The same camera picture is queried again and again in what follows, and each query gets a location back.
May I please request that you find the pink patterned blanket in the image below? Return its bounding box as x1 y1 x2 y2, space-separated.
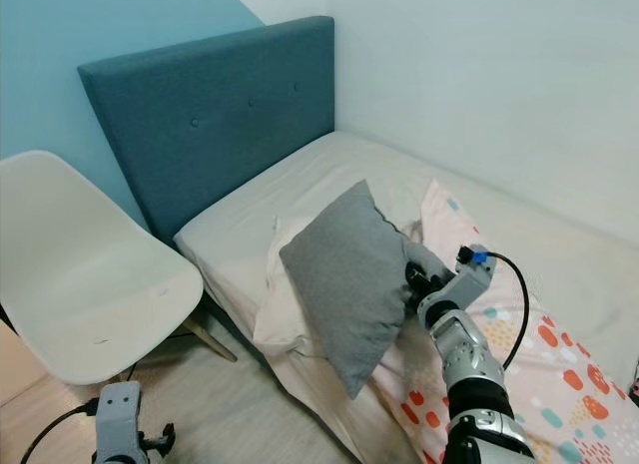
374 179 639 464

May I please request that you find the cream pillow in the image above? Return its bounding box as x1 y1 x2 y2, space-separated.
253 217 336 359

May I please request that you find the white plastic shell chair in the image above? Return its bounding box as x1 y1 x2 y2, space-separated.
0 151 239 388

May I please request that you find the grey square pillow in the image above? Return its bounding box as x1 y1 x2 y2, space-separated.
279 180 436 400

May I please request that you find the mattress with cream sheet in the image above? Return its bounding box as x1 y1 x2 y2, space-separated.
175 131 639 464

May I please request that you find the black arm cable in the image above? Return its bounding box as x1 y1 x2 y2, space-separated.
459 246 531 373
20 399 99 464

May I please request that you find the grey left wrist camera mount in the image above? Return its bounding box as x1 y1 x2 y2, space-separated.
95 381 144 464

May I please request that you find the blue-grey upholstered headboard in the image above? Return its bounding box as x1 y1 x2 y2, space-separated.
78 16 336 247

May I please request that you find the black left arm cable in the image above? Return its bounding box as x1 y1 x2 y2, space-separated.
20 399 99 464

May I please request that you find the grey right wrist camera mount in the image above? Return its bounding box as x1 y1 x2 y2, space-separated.
417 244 497 330

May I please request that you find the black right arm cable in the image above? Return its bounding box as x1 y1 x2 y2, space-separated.
459 246 531 373

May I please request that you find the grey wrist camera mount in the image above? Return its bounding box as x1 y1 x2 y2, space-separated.
417 244 497 330
95 381 144 464

